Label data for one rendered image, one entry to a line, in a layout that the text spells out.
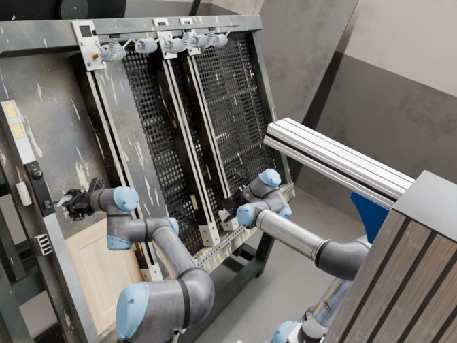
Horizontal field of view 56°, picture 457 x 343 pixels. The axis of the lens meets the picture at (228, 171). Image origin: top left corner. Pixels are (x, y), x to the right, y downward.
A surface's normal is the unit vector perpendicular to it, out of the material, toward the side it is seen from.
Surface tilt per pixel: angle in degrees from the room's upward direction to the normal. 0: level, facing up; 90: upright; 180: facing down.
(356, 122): 90
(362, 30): 90
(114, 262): 57
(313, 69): 75
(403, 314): 90
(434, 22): 90
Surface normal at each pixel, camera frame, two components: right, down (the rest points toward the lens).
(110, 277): 0.82, -0.10
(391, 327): -0.59, 0.26
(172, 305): 0.42, -0.29
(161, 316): 0.44, 0.04
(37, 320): 0.24, -0.85
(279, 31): -0.51, 0.04
